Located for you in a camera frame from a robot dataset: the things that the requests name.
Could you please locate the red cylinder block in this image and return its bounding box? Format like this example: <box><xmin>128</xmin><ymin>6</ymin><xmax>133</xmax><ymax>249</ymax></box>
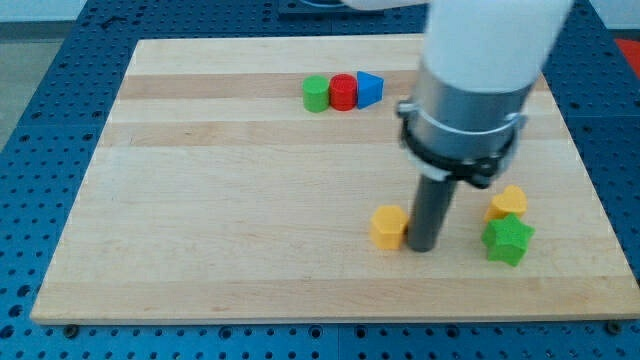
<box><xmin>329</xmin><ymin>74</ymin><xmax>357</xmax><ymax>111</ymax></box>

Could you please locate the green star block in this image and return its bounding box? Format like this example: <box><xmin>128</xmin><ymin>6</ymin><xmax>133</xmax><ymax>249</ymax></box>
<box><xmin>481</xmin><ymin>214</ymin><xmax>535</xmax><ymax>267</ymax></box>

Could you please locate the yellow hexagon block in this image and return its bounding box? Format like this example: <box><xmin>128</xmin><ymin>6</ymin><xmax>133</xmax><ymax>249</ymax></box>
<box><xmin>369</xmin><ymin>205</ymin><xmax>409</xmax><ymax>250</ymax></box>

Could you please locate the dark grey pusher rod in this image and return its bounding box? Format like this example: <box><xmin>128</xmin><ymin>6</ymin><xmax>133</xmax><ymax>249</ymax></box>
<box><xmin>407</xmin><ymin>176</ymin><xmax>457</xmax><ymax>252</ymax></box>

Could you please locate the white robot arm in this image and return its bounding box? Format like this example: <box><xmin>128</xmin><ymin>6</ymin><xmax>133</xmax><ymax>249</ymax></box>
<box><xmin>396</xmin><ymin>0</ymin><xmax>574</xmax><ymax>252</ymax></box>

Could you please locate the blue triangle block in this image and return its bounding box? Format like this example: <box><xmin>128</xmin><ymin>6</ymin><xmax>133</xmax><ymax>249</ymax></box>
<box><xmin>356</xmin><ymin>71</ymin><xmax>384</xmax><ymax>109</ymax></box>

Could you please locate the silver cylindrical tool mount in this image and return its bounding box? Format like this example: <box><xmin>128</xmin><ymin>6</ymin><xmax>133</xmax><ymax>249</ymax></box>
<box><xmin>396</xmin><ymin>64</ymin><xmax>531</xmax><ymax>189</ymax></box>

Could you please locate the wooden board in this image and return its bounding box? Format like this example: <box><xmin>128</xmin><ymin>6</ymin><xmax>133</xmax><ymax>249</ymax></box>
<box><xmin>31</xmin><ymin>35</ymin><xmax>639</xmax><ymax>325</ymax></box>

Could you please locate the green cylinder block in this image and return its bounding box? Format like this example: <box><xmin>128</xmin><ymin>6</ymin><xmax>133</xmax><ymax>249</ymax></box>
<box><xmin>302</xmin><ymin>75</ymin><xmax>329</xmax><ymax>113</ymax></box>

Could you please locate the yellow heart block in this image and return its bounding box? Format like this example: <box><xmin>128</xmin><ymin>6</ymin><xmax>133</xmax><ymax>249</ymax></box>
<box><xmin>484</xmin><ymin>185</ymin><xmax>528</xmax><ymax>222</ymax></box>

